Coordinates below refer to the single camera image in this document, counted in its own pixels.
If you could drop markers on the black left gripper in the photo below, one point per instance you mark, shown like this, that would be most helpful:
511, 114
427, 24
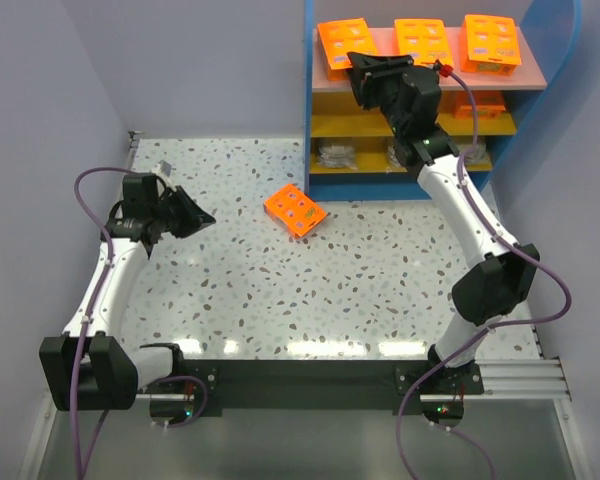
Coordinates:
175, 213

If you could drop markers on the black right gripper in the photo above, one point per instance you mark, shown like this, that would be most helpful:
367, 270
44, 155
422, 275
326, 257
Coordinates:
375, 83

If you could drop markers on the orange sponge box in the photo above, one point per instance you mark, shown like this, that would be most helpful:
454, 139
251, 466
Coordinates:
424, 39
339, 38

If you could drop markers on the bagged silver sponges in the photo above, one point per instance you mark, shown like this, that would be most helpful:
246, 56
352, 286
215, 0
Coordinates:
392, 157
336, 153
473, 154

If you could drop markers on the orange scrub daddy box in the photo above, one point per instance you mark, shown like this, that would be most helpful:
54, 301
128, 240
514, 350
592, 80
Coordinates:
489, 45
294, 211

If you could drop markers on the orange Scrub Mommy box top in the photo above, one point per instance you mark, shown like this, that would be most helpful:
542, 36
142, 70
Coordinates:
489, 104

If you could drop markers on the orange Scrub Daddy box top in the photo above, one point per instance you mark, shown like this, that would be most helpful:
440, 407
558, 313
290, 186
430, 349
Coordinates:
489, 45

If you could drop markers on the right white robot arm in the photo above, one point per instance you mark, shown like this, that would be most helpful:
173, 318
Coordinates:
500, 270

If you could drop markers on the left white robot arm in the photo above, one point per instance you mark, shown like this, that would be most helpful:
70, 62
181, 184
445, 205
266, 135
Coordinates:
86, 367

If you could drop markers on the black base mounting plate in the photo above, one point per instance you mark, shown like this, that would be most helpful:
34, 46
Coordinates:
305, 384

